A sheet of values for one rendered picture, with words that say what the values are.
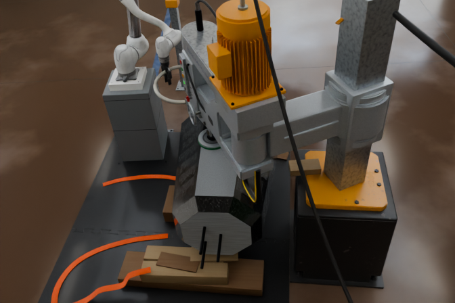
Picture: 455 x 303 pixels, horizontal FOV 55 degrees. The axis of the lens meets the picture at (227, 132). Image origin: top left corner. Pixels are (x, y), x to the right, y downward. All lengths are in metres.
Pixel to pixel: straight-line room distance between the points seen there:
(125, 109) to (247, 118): 2.06
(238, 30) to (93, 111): 3.47
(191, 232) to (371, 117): 1.36
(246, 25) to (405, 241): 2.41
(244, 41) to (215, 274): 1.82
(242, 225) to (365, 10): 1.50
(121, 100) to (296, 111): 1.94
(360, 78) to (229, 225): 1.24
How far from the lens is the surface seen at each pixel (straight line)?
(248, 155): 2.30
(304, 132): 2.37
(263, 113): 2.05
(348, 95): 2.37
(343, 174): 2.79
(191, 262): 3.26
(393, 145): 4.47
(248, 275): 3.30
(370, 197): 2.90
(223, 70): 1.92
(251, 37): 1.89
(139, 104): 3.87
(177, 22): 4.77
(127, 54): 3.80
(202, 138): 3.15
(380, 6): 2.20
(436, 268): 3.67
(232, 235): 2.96
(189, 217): 2.86
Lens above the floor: 2.93
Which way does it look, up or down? 41 degrees down
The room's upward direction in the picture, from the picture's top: 5 degrees counter-clockwise
